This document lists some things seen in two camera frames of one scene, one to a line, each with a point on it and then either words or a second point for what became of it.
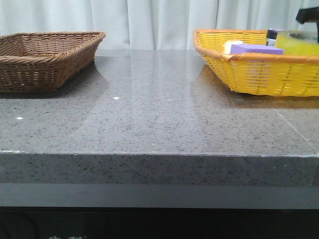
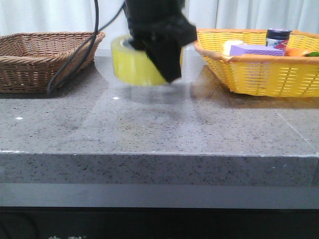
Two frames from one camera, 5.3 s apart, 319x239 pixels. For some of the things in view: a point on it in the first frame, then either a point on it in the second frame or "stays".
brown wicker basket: x=42 y=61 stays
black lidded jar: x=272 y=34 stays
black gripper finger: x=310 y=14 → x=159 y=27
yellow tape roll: x=295 y=44 → x=133 y=66
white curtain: x=150 y=25 stays
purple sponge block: x=254 y=49 stays
